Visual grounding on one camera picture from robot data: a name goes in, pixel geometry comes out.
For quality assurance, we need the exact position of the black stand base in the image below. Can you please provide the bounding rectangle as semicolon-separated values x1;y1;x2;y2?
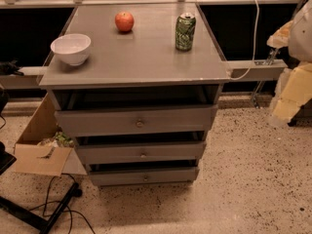
0;182;82;234

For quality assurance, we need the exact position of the white cable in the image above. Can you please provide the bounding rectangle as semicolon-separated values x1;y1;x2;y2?
229;0;260;82

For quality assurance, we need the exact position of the metal diagonal rod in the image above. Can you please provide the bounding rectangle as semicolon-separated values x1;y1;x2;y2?
250;47;281;109

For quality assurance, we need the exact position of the black object on ledge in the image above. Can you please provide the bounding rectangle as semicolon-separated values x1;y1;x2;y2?
0;60;24;76

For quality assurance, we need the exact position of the white bowl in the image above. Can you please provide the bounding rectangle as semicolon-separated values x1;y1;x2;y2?
51;33;92;66

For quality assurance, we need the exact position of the black floor cable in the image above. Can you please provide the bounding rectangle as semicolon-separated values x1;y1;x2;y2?
28;173;97;234

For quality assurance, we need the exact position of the cardboard box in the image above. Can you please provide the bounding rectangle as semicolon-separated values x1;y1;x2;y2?
14;96;71;176

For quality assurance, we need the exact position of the grey drawer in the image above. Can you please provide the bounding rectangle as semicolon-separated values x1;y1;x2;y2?
76;141;206;165
55;105;217;137
89;167;199;186

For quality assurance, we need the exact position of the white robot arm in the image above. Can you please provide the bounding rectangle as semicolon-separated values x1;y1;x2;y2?
267;0;312;127

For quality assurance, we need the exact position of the green soda can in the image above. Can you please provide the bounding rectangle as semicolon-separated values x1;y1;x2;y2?
175;13;196;51

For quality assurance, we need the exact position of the red apple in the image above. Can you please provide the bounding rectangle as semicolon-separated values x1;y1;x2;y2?
115;12;135;32

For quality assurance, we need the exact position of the green item in box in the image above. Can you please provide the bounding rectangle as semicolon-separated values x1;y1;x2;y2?
55;132;74;147

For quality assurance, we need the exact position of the grey bottom drawer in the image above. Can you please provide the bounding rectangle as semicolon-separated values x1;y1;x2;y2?
89;167;199;186

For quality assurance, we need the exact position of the grey top drawer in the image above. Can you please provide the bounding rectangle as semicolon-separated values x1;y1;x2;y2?
55;105;217;137

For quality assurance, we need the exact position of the grey drawer cabinet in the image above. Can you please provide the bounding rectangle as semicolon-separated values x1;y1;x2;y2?
40;3;229;175

